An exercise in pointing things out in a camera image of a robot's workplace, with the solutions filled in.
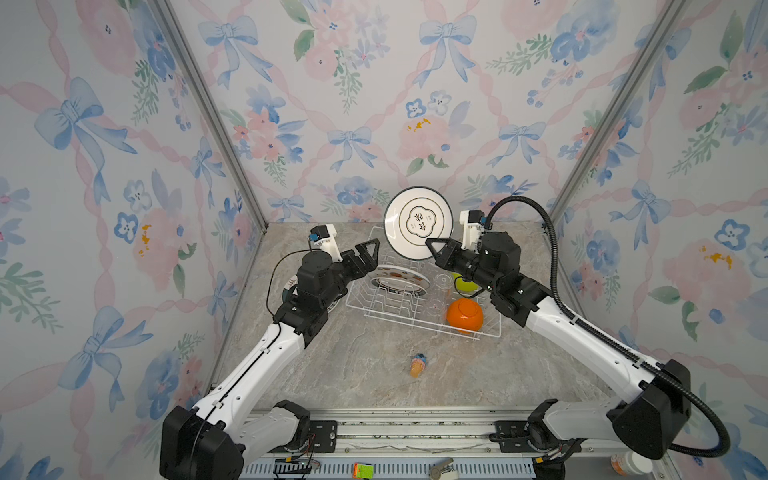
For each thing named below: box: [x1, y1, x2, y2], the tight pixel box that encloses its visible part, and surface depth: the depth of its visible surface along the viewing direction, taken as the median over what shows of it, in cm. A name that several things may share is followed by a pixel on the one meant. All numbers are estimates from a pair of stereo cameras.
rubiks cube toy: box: [352, 462, 375, 479], surface depth 69 cm
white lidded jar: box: [610, 450, 653, 476], surface depth 66 cm
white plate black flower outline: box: [383, 186, 453, 261], surface depth 73 cm
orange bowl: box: [446, 298, 484, 334], surface depth 91 cm
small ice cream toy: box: [410, 353, 427, 378], surface depth 85 cm
